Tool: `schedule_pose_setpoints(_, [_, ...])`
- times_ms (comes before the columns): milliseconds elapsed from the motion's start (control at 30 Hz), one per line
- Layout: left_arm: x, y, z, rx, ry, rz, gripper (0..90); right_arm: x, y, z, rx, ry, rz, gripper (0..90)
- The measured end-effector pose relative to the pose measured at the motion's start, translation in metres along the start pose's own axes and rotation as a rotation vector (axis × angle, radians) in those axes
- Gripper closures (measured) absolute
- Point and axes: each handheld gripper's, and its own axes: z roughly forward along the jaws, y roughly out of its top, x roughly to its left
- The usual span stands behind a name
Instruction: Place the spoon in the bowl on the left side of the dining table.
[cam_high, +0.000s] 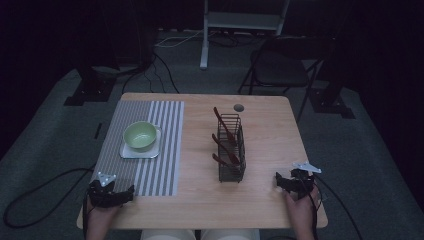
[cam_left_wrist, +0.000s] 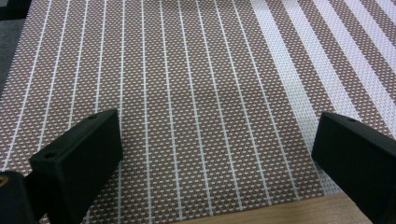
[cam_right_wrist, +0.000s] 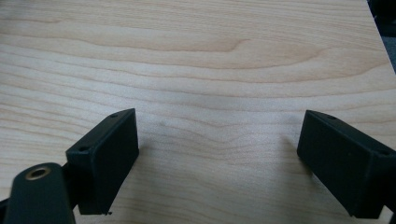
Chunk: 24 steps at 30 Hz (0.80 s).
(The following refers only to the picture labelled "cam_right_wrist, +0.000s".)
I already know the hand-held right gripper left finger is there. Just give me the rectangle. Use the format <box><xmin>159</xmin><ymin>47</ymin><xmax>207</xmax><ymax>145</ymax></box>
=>
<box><xmin>64</xmin><ymin>107</ymin><xmax>140</xmax><ymax>217</ymax></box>

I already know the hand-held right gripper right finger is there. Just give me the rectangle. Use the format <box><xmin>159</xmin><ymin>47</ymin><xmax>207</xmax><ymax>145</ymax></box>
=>
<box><xmin>296</xmin><ymin>109</ymin><xmax>396</xmax><ymax>219</ymax></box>

